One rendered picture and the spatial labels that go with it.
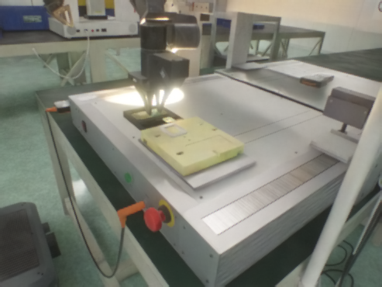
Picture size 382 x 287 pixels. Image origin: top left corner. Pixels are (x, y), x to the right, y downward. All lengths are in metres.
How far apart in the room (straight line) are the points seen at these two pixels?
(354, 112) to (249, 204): 0.38
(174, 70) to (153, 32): 0.10
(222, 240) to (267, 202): 0.12
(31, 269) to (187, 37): 0.97
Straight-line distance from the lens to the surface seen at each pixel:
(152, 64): 0.59
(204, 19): 0.84
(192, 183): 0.47
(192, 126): 0.62
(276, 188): 0.52
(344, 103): 0.74
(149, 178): 0.51
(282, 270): 0.54
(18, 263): 1.24
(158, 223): 0.45
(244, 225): 0.43
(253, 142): 0.66
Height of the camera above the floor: 1.16
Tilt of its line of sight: 29 degrees down
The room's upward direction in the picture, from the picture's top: 4 degrees clockwise
